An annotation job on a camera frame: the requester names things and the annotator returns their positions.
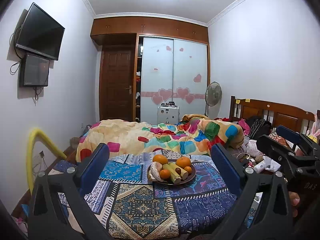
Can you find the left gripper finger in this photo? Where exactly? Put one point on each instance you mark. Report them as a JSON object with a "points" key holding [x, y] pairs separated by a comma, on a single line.
{"points": [[302, 141], [275, 148]]}

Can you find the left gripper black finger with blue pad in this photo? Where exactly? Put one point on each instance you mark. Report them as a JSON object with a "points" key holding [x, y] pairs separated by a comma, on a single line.
{"points": [[262, 209], [46, 217]]}

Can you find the small tangerine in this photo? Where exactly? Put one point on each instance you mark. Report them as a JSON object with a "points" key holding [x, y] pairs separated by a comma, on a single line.
{"points": [[188, 169]]}

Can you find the sugarcane piece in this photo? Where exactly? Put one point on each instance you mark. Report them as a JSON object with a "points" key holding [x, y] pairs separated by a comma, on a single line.
{"points": [[183, 174], [175, 177]]}

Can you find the small orange front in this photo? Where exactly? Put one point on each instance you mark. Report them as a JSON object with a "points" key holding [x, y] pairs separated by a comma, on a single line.
{"points": [[165, 174]]}

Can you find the large peeled pomelo segment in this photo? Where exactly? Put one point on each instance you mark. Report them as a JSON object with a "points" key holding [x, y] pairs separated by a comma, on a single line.
{"points": [[154, 171]]}

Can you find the large orange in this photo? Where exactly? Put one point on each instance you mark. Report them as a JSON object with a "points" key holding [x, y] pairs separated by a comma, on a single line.
{"points": [[160, 159]]}

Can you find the dark passion fruit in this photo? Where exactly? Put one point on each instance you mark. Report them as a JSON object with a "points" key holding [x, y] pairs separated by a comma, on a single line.
{"points": [[178, 170]]}

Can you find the person's hand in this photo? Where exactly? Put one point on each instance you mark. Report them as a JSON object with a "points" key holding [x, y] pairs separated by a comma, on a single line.
{"points": [[294, 200]]}

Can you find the wooden headboard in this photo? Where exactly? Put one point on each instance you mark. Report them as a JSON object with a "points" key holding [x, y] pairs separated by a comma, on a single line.
{"points": [[277, 114]]}

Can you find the yellow plush toy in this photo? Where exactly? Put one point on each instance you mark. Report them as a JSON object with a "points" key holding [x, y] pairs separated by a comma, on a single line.
{"points": [[314, 132]]}

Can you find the black bag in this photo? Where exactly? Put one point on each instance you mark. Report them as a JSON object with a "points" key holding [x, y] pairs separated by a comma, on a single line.
{"points": [[258, 127]]}

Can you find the blue patterned bedsheet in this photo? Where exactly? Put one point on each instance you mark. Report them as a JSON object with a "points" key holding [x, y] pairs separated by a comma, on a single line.
{"points": [[129, 206]]}

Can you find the standing electric fan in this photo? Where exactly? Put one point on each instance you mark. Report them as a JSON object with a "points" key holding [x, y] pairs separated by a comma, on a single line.
{"points": [[213, 96]]}

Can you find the colourful patchwork quilt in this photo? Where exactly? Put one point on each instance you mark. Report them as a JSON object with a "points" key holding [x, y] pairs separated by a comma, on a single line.
{"points": [[195, 134]]}

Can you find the dark purple plate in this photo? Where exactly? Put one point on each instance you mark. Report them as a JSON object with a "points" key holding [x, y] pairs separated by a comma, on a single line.
{"points": [[169, 182]]}

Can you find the white box appliance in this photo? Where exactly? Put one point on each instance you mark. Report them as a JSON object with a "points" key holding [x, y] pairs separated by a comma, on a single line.
{"points": [[168, 113]]}

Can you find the wardrobe with heart stickers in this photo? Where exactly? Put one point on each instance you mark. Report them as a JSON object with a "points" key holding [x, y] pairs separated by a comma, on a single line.
{"points": [[171, 61]]}

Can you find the brown wooden door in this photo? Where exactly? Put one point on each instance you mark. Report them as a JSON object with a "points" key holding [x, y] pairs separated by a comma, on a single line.
{"points": [[116, 83]]}

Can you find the wall power socket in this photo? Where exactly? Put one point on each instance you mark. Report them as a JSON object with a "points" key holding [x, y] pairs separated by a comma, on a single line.
{"points": [[37, 159]]}

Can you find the small wall monitor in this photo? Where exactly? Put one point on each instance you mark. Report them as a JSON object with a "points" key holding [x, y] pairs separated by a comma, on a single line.
{"points": [[34, 71]]}

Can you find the wall-mounted black television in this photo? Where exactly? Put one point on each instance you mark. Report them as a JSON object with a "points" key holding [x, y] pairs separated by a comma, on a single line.
{"points": [[40, 34]]}

